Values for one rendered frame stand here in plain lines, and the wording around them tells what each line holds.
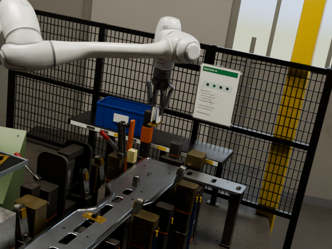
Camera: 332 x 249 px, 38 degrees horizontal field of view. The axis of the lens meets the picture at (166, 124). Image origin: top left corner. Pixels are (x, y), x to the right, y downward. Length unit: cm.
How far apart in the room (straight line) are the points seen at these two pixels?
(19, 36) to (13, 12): 11
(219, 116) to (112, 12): 204
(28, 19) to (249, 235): 145
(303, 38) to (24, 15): 131
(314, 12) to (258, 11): 183
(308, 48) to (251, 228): 94
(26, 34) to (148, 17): 252
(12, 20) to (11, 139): 71
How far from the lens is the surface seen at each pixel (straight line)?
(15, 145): 236
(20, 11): 188
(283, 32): 425
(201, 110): 257
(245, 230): 250
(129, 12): 427
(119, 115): 256
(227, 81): 250
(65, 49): 182
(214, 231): 243
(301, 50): 244
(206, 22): 420
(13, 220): 157
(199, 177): 223
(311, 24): 243
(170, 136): 261
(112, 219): 178
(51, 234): 167
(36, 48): 179
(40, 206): 167
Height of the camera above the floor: 189
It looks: 18 degrees down
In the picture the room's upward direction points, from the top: 9 degrees clockwise
